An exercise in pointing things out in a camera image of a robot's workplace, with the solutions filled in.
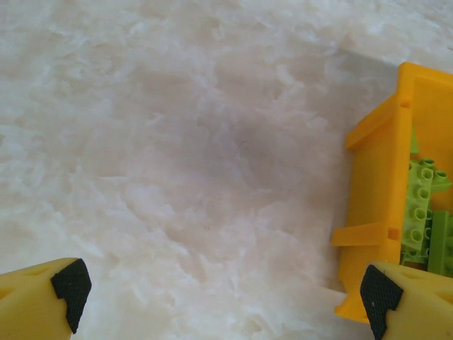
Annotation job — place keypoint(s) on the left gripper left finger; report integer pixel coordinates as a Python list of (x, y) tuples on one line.
[(28, 308)]

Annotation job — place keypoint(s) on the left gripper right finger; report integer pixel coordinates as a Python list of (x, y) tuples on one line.
[(424, 311)]

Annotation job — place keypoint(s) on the lime green lego brick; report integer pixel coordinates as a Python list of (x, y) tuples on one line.
[(412, 258), (421, 202), (442, 244)]

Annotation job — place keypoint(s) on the orange plastic bin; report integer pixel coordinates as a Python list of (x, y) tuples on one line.
[(375, 177)]

